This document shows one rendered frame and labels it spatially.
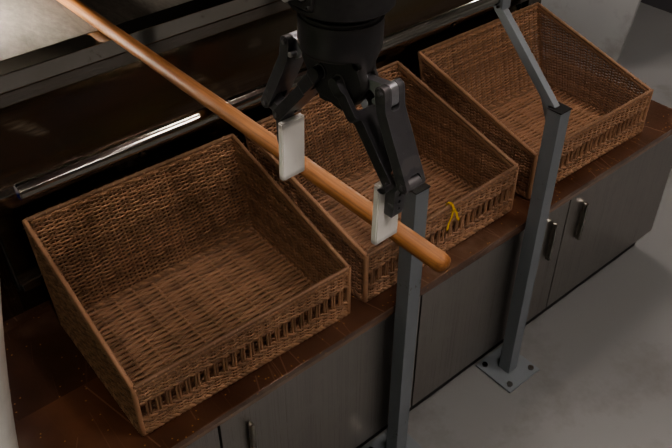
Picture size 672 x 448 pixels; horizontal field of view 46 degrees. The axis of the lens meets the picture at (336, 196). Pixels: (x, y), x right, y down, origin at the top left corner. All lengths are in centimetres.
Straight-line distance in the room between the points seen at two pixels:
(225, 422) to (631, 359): 144
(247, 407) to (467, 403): 91
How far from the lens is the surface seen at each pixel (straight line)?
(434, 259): 114
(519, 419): 250
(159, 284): 202
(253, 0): 197
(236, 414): 177
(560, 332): 276
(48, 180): 141
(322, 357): 185
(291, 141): 82
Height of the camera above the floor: 196
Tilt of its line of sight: 38 degrees down
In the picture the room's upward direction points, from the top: straight up
